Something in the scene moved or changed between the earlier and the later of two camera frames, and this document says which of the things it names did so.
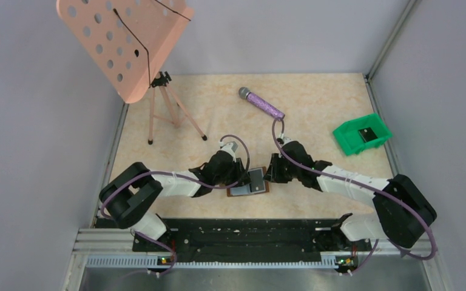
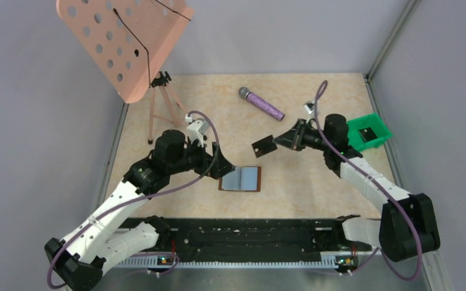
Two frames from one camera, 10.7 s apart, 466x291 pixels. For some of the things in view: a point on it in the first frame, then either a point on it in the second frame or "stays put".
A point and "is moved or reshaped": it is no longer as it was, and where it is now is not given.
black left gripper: (239, 170) → (215, 166)
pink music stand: (128, 40) stays put
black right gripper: (273, 174) → (293, 138)
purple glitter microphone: (244, 93) stays put
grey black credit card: (257, 183) → (264, 146)
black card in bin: (368, 134) stays put
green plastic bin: (355, 136) stays put
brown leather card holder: (265, 174) is moved or reshaped
